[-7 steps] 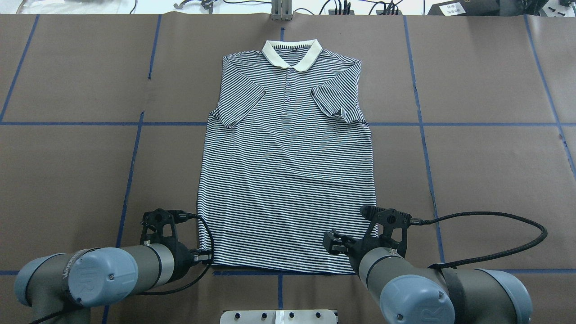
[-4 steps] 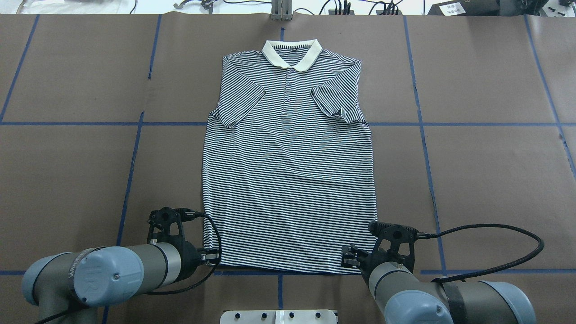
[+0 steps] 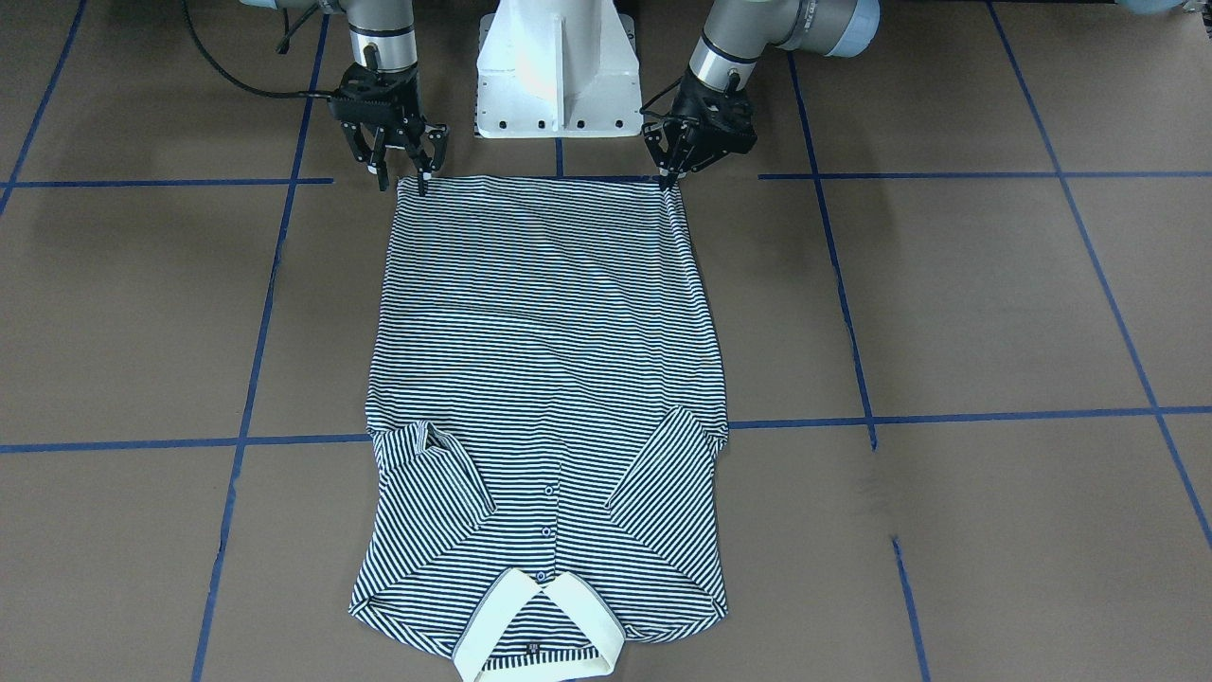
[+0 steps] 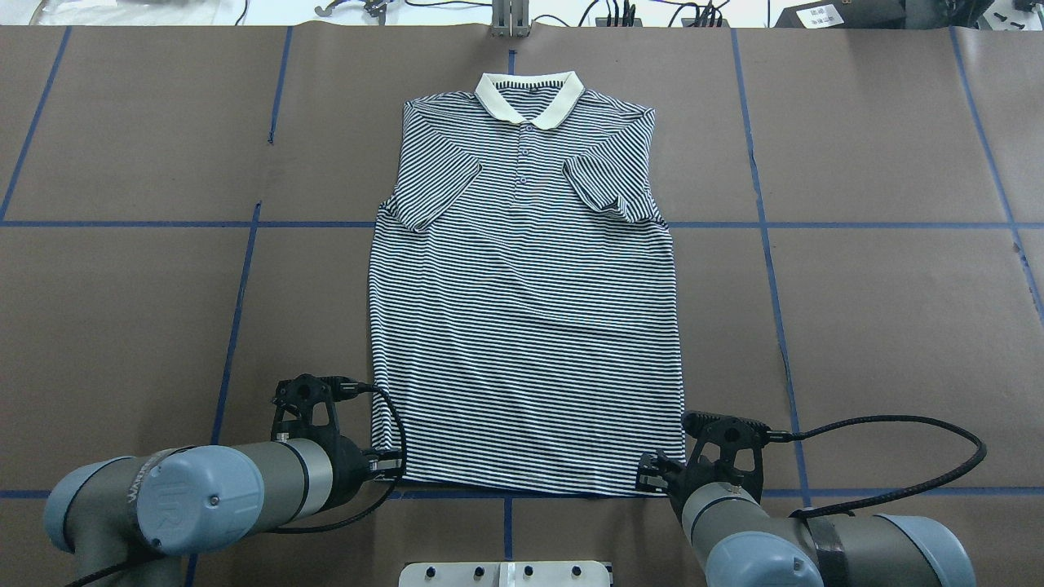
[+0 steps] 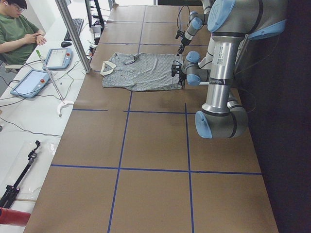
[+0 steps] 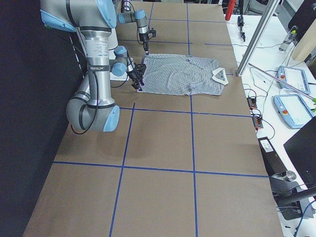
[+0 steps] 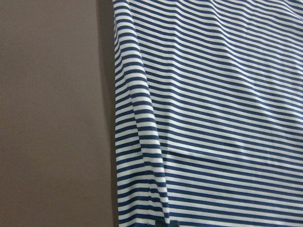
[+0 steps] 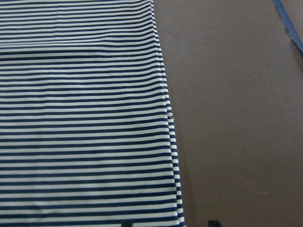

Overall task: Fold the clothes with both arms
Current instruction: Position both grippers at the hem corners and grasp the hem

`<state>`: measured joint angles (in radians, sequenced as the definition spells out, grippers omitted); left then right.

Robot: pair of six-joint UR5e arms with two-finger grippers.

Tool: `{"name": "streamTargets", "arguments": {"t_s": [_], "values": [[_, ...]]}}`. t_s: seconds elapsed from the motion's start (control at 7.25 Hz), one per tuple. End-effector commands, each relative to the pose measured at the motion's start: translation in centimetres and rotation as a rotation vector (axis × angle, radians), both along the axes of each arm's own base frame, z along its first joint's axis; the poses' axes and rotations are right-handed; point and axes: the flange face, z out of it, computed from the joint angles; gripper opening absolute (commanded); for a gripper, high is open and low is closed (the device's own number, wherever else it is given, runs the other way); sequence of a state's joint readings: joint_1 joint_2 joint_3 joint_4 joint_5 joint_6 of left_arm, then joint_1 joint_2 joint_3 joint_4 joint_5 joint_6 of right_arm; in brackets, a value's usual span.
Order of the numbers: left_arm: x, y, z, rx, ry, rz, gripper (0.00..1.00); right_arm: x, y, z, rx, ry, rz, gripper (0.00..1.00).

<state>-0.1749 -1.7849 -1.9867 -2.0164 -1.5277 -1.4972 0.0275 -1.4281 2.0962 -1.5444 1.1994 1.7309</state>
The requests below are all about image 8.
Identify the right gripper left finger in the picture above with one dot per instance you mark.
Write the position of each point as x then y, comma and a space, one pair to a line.
127, 223

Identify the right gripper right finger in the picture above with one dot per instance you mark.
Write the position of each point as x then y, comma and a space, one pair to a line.
214, 223

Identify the striped polo shirt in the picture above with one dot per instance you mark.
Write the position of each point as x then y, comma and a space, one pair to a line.
87, 134

